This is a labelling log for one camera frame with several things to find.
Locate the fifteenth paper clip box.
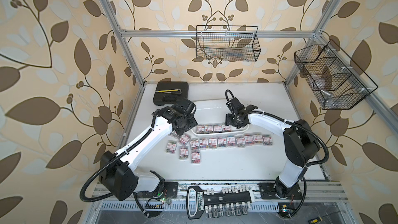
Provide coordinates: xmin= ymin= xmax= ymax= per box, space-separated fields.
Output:
xmin=191 ymin=151 xmax=201 ymax=164

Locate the right wire basket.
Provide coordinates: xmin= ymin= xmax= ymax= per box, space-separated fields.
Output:
xmin=294 ymin=40 xmax=378 ymax=111

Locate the wire basket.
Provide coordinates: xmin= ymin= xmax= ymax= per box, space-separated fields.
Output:
xmin=195 ymin=24 xmax=261 ymax=62
xmin=294 ymin=40 xmax=378 ymax=111

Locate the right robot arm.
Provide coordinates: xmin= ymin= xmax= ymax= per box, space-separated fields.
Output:
xmin=225 ymin=89 xmax=330 ymax=219

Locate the eleventh paper clip box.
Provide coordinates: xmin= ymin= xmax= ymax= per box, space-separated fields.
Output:
xmin=262 ymin=134 xmax=273 ymax=146

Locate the fourteenth paper clip box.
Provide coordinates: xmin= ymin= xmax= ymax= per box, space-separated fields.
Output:
xmin=178 ymin=146 xmax=189 ymax=160

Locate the thirteenth paper clip box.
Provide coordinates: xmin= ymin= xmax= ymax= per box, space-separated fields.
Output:
xmin=166 ymin=141 xmax=177 ymax=154

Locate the black tool case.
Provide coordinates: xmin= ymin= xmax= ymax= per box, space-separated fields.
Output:
xmin=153 ymin=81 xmax=189 ymax=106

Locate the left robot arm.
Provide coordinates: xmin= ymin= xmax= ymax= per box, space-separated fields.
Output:
xmin=79 ymin=97 xmax=198 ymax=203

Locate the socket set holder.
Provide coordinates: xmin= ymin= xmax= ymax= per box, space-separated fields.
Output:
xmin=186 ymin=185 xmax=255 ymax=220

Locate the back wire basket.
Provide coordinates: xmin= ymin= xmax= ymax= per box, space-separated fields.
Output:
xmin=195 ymin=24 xmax=261 ymax=62

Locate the yellow handled screwdriver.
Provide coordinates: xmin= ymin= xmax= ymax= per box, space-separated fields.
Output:
xmin=307 ymin=211 xmax=340 ymax=224

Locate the yellow handled hex key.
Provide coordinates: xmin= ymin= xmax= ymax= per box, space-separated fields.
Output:
xmin=156 ymin=89 xmax=182 ymax=94

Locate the sixteenth paper clip box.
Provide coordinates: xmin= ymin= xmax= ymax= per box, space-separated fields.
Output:
xmin=222 ymin=124 xmax=232 ymax=132

